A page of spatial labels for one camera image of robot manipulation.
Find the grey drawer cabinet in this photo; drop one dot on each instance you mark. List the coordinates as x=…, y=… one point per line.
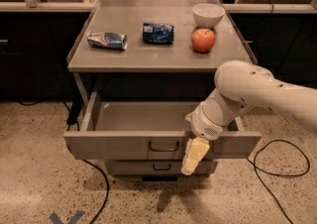
x=151, y=72

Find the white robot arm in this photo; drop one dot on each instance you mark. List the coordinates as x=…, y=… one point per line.
x=239, y=87

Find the grey drawer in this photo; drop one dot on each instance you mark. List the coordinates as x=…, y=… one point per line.
x=144, y=168
x=132, y=131

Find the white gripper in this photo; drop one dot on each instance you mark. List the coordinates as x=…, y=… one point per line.
x=203, y=125

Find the grey top drawer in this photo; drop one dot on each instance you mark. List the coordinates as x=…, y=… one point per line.
x=132, y=131

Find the blue tape floor mark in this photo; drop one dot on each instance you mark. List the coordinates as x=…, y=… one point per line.
x=72, y=219

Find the red apple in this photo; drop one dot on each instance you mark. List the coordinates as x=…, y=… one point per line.
x=203, y=40

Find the white bowl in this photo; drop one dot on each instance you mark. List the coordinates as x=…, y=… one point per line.
x=207, y=15

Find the grey bottom drawer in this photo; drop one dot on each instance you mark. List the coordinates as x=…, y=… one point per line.
x=144, y=168

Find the crushed silver blue can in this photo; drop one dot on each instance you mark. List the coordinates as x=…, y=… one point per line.
x=107, y=40

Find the black power adapter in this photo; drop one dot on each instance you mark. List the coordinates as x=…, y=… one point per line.
x=74, y=111

